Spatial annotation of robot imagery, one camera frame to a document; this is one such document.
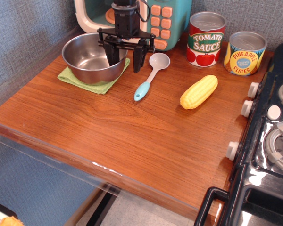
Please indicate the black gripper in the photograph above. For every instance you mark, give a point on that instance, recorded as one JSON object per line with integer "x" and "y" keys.
{"x": 127, "y": 35}

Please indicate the tomato sauce can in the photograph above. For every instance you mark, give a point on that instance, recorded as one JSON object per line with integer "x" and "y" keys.
{"x": 206, "y": 33}

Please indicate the black toy stove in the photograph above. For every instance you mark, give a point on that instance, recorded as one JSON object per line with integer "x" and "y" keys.
{"x": 255, "y": 195}

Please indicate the teal toy microwave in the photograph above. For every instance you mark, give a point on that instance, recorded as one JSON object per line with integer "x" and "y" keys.
{"x": 168, "y": 18}

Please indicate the yellow toy corn cob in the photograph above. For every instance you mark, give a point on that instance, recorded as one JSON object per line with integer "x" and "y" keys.
{"x": 196, "y": 94}

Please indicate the stainless steel bowl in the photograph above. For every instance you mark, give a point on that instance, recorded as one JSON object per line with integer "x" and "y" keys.
{"x": 88, "y": 61}

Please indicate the white spoon teal handle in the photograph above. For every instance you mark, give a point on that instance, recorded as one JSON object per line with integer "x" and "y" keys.
{"x": 158, "y": 61}

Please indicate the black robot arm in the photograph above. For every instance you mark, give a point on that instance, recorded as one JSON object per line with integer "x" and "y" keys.
{"x": 123, "y": 2}

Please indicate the green folded cloth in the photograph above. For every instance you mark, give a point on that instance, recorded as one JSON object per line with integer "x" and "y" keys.
{"x": 68, "y": 77}

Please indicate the pineapple slices can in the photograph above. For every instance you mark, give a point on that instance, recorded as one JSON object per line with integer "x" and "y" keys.
{"x": 244, "y": 53}

